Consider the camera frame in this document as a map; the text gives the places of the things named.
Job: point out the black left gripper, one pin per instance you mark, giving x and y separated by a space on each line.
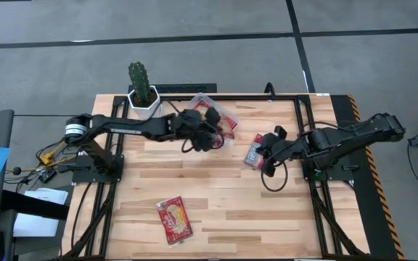
189 125

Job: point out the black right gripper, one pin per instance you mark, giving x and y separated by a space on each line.
287 150

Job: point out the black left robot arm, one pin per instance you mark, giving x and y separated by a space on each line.
129 128

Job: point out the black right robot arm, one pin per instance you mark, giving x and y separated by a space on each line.
357 136

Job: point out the clear plastic basket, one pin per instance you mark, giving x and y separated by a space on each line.
212 98

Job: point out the black ribbed strip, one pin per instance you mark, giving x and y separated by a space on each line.
187 88

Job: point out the black curved hook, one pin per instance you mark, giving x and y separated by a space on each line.
269 84

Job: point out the white hexagonal plant pot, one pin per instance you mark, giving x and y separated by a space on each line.
136 105

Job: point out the small white sticker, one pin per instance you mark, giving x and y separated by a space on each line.
322 94

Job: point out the black hazard-striped side panel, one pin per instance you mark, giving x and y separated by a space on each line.
341 108

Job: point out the green cactus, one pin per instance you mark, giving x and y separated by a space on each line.
139 81

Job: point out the yellow connector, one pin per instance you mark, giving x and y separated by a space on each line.
46 158

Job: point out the small black box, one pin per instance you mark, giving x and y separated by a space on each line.
47 175

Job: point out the black flat bar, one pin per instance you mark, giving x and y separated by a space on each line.
31 206

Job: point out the black ball knob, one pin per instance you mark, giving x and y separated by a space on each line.
16 170

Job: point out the white paper sheets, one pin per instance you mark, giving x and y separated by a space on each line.
35 226

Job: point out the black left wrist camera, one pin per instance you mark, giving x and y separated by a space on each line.
212 116

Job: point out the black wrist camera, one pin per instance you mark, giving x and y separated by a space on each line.
212 116
281 132

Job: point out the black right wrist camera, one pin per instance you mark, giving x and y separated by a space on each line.
281 132

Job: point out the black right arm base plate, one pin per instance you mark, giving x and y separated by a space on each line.
336 175

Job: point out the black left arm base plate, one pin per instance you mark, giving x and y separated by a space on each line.
85 177

